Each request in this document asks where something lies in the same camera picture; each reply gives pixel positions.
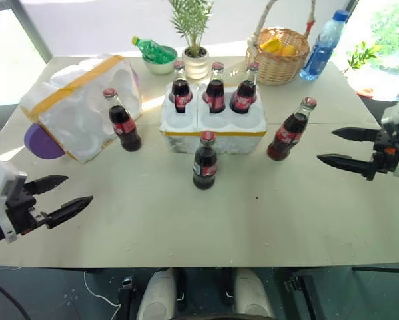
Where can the blue plastic water bottle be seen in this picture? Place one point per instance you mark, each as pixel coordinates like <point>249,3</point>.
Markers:
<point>320,53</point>

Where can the dark window frame post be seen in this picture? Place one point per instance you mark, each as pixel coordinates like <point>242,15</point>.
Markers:
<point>32,30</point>

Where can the white ribbed plant pot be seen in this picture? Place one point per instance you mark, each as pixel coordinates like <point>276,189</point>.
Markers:
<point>195,66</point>

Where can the white foam bottle tray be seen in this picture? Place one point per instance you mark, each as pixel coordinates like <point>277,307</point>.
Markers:
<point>216,141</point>

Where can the small green background plant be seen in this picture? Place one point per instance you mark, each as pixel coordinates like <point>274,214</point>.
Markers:
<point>362,56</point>

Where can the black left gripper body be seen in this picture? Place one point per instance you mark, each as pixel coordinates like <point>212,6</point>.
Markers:
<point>21,208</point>

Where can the glass cola bottle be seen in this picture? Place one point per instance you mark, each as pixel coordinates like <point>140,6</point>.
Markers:
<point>126,128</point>
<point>216,91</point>
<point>287,135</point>
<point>204,166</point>
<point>244,95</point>
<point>180,91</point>

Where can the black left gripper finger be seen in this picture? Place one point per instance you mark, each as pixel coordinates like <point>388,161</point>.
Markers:
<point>47,184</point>
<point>69,209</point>

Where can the green plastic soda bottle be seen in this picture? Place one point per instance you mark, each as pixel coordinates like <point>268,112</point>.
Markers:
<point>152,50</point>

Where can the white foam block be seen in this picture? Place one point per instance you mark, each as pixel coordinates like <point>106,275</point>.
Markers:
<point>76,110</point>

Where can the purple round plate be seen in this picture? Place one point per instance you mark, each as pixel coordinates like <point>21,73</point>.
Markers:
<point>41,143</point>

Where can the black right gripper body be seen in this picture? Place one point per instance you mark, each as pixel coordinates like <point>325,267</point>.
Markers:
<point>385,155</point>

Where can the black table leg bracket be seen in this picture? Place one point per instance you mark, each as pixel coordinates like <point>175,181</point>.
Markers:
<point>128,298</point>
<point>302,296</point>

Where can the white rounded robot leg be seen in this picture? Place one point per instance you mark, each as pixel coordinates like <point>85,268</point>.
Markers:
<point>157,296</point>
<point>252,295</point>

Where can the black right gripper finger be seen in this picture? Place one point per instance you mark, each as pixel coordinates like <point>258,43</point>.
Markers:
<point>349,164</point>
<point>359,134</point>

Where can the green potted palm plant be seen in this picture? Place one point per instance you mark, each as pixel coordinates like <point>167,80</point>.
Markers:
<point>192,23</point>

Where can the yellow fruit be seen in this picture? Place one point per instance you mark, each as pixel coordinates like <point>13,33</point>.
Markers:
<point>288,50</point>
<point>270,45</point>

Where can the white and green bowl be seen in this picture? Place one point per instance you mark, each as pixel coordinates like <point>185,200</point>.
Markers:
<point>159,66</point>

